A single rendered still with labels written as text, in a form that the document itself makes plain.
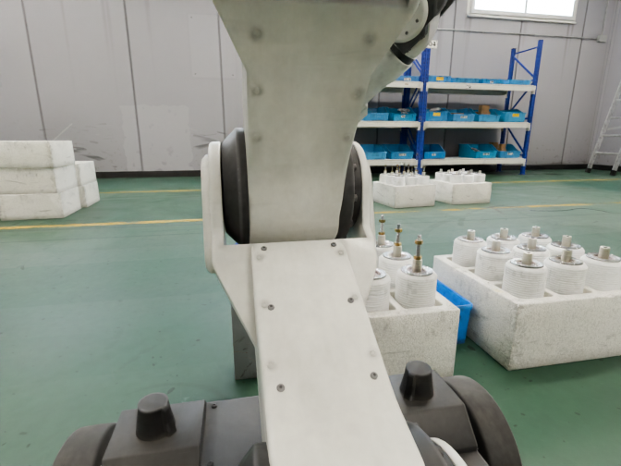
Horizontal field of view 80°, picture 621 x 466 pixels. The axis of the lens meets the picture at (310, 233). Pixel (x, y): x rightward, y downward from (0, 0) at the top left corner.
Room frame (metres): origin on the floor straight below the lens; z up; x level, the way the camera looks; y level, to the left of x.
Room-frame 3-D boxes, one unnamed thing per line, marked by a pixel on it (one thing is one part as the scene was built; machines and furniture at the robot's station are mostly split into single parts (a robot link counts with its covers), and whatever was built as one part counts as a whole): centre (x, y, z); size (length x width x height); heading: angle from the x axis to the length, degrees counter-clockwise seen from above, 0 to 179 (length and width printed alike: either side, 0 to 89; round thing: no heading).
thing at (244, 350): (0.82, 0.15, 0.16); 0.07 x 0.07 x 0.31; 11
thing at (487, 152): (6.03, -2.64, 0.36); 0.50 x 0.38 x 0.21; 11
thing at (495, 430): (0.48, -0.24, 0.10); 0.20 x 0.05 x 0.20; 11
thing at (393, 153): (5.79, -1.29, 0.36); 0.50 x 0.38 x 0.21; 13
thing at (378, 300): (0.83, -0.14, 0.16); 0.10 x 0.10 x 0.18
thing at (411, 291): (0.85, -0.26, 0.16); 0.10 x 0.10 x 0.18
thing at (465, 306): (1.07, -0.37, 0.06); 0.30 x 0.11 x 0.12; 12
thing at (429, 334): (0.94, -0.12, 0.09); 0.39 x 0.39 x 0.18; 11
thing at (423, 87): (5.86, -1.54, 0.97); 3.68 x 0.64 x 1.94; 101
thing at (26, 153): (2.78, 2.02, 0.45); 0.39 x 0.39 x 0.18; 12
